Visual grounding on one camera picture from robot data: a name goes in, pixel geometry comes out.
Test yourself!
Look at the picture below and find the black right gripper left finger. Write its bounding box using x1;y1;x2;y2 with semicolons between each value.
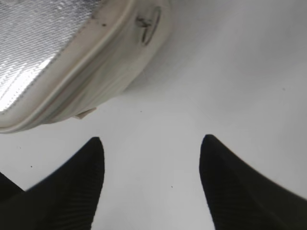
0;137;105;230

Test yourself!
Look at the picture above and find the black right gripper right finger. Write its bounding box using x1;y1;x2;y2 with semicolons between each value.
199;134;307;230

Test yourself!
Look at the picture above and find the cream canvas zipper bag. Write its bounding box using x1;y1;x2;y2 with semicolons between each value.
0;0;172;134

